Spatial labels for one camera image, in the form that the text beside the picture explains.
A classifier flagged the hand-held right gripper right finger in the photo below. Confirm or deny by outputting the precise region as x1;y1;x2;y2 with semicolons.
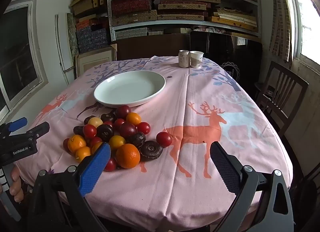
209;141;295;232

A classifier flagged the white paper cup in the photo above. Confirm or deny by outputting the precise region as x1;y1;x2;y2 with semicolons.
189;51;204;69

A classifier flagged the white framed window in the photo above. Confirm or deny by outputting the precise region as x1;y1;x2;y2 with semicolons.
0;0;49;122
282;0;320;72

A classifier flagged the grey marble slab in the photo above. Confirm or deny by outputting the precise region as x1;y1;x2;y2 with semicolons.
66;12;79;55

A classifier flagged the pile of blue floral boxes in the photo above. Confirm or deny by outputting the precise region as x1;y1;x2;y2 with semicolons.
75;18;111;54

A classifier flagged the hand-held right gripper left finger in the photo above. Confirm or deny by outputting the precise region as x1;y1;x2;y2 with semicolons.
26;142;112;232

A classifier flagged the white plate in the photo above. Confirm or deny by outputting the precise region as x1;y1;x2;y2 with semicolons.
94;70;166;108

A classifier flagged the dark wooden chair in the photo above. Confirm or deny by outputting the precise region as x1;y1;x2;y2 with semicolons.
254;61;309;132

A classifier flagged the dark wooden cabinet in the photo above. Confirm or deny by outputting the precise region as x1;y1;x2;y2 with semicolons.
116;32;263;82

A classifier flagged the person's left hand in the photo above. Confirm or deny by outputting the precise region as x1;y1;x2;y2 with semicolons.
9;166;24;199

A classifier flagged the white board strip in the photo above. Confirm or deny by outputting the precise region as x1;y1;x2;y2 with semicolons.
55;14;75;72

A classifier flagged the pink folded cloth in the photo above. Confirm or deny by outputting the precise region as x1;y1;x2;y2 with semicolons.
192;26;225;34

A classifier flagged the pale yellow plum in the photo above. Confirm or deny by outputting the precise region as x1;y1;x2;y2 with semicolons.
87;117;103;128

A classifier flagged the pink deer print tablecloth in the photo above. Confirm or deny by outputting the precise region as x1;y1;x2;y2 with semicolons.
15;56;293;225

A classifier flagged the yellow cherry tomato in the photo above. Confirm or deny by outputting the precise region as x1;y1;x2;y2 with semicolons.
109;135;126;150

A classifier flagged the beverage can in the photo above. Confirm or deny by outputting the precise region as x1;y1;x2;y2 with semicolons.
178;50;190;68

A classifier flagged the large mandarin orange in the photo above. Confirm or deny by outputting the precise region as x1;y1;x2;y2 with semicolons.
115;143;140;169

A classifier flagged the beige framed panel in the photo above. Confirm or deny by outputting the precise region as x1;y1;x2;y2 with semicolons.
75;47;117;79

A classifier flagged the stack of flat gift boxes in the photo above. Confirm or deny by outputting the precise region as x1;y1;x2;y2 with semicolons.
110;0;258;40

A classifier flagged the white metal shelf rack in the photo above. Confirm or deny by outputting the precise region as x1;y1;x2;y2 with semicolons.
106;0;262;42

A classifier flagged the dark red plum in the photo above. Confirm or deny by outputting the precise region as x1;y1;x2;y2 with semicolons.
115;105;132;120
119;122;138;139

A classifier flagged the black glossy panel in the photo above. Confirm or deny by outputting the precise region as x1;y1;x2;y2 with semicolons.
189;30;233;59

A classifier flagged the beige lattice curtain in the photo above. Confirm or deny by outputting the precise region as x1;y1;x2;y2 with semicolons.
270;0;294;62

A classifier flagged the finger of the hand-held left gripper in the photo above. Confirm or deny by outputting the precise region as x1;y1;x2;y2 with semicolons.
15;122;50;143
0;117;27;135

